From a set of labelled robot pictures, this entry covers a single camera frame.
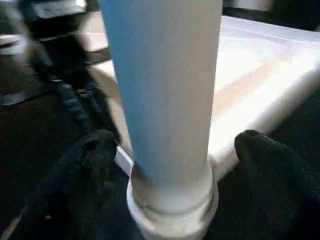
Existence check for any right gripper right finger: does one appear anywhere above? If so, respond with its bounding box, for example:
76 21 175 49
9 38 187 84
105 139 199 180
233 129 320 240

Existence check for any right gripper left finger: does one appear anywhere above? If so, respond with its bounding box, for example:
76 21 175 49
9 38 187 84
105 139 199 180
0 128 118 240

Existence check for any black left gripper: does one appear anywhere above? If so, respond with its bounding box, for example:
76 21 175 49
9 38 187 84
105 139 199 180
24 0 111 130

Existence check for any white plastic table leg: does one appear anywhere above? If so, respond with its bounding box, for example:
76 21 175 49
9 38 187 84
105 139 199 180
99 0 220 217

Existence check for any white plastic table top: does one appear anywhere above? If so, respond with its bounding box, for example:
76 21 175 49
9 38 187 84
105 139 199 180
82 14 320 240

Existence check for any black work mat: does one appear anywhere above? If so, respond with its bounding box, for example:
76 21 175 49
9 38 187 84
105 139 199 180
0 0 320 240

